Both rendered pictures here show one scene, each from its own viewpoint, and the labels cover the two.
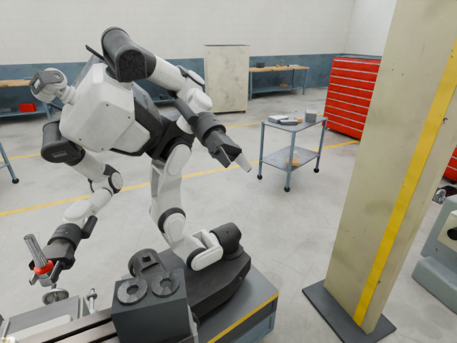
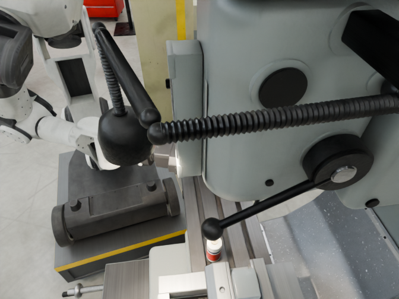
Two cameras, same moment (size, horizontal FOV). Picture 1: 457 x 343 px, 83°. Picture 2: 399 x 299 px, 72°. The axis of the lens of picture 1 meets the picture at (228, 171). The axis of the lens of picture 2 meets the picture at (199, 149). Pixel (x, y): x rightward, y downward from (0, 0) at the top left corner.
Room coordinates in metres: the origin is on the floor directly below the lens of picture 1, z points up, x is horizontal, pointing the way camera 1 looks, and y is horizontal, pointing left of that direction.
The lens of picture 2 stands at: (0.38, 1.00, 1.69)
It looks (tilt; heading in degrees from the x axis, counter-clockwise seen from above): 45 degrees down; 287
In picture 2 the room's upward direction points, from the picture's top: straight up
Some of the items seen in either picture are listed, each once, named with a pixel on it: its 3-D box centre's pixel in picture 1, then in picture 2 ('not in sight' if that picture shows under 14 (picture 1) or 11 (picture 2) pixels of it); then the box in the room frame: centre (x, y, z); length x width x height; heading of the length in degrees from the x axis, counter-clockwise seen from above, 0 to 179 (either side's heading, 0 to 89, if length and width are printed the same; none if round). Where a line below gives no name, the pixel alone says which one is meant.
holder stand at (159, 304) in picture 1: (153, 306); not in sight; (0.54, 0.25, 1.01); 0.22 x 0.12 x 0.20; 105
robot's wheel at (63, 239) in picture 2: (144, 263); (63, 225); (1.19, 0.55, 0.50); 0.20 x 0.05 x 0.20; 125
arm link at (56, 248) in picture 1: (59, 251); (160, 150); (0.62, 0.55, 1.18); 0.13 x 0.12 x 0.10; 99
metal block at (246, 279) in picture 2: not in sight; (244, 287); (0.34, 0.76, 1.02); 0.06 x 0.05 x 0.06; 113
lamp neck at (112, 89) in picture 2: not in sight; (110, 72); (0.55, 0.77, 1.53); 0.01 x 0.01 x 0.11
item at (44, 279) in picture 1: (47, 274); not in sight; (0.53, 0.54, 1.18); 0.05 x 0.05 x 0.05
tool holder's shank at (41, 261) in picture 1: (36, 252); not in sight; (0.53, 0.54, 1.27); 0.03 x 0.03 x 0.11
